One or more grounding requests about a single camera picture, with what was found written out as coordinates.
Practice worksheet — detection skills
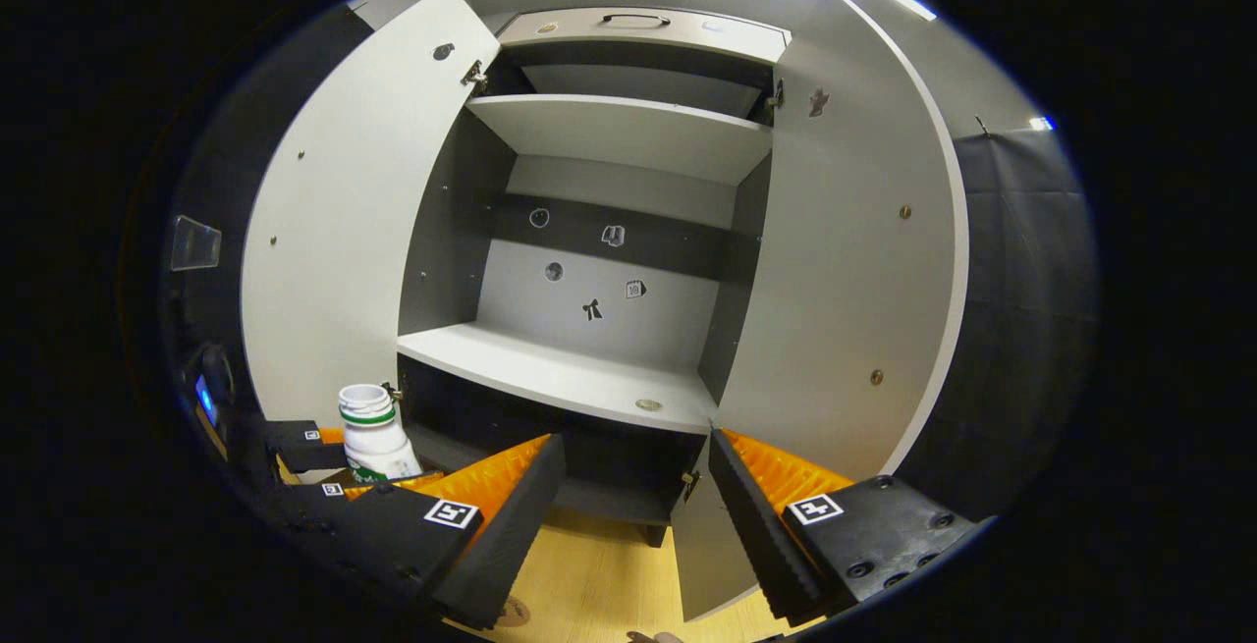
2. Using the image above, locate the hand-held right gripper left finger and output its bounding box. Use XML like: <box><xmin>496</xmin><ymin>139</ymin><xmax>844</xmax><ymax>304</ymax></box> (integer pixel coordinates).
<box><xmin>295</xmin><ymin>433</ymin><xmax>569</xmax><ymax>632</ymax></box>

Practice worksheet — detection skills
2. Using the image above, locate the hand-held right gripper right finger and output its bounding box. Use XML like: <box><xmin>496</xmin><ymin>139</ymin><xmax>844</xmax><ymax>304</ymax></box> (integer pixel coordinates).
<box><xmin>707</xmin><ymin>429</ymin><xmax>988</xmax><ymax>624</ymax></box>

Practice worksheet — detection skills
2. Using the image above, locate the white bottle with green label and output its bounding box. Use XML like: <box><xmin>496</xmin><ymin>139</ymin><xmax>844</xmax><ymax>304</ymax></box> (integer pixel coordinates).
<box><xmin>339</xmin><ymin>384</ymin><xmax>425</xmax><ymax>484</ymax></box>

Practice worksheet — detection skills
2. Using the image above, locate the white cabinet door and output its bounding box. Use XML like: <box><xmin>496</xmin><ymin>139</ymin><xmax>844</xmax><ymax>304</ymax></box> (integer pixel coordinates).
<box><xmin>671</xmin><ymin>0</ymin><xmax>971</xmax><ymax>622</ymax></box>
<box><xmin>241</xmin><ymin>0</ymin><xmax>502</xmax><ymax>428</ymax></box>

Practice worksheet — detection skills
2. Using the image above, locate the white cabinet shelf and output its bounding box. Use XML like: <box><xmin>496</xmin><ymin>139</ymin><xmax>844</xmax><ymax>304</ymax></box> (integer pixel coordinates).
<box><xmin>396</xmin><ymin>321</ymin><xmax>718</xmax><ymax>436</ymax></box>
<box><xmin>465</xmin><ymin>93</ymin><xmax>775</xmax><ymax>188</ymax></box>

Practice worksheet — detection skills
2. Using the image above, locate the grey and white cabinet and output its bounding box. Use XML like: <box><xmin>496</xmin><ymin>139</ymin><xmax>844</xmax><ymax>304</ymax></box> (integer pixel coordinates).
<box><xmin>393</xmin><ymin>5</ymin><xmax>794</xmax><ymax>551</ymax></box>

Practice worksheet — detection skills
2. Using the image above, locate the beige cabinet drawer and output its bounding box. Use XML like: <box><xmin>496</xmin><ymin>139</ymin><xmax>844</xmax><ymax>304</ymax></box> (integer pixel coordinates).
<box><xmin>496</xmin><ymin>7</ymin><xmax>792</xmax><ymax>65</ymax></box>

